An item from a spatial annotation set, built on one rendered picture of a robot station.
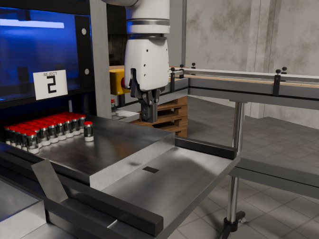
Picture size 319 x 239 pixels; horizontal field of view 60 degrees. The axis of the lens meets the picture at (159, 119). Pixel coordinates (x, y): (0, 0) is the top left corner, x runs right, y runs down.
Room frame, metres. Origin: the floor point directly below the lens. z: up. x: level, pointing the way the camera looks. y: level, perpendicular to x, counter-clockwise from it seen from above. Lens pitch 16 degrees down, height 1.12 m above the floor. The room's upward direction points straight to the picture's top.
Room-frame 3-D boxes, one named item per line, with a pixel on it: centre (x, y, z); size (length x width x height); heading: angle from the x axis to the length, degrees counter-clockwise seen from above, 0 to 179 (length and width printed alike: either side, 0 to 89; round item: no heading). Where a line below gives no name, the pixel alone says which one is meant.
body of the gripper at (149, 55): (0.57, 0.02, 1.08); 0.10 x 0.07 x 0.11; 146
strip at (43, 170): (0.35, 0.13, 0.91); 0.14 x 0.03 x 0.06; 57
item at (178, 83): (1.18, 0.09, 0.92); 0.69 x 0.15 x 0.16; 146
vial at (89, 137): (0.64, 0.17, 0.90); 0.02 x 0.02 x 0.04
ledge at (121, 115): (0.90, 0.16, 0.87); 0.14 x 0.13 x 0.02; 56
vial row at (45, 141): (0.64, 0.25, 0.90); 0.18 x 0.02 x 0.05; 146
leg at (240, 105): (1.35, -0.41, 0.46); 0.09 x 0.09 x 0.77; 56
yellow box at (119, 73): (0.86, 0.14, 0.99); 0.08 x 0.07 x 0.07; 56
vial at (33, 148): (0.56, 0.27, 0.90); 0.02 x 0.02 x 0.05
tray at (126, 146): (0.59, 0.18, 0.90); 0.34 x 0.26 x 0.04; 56
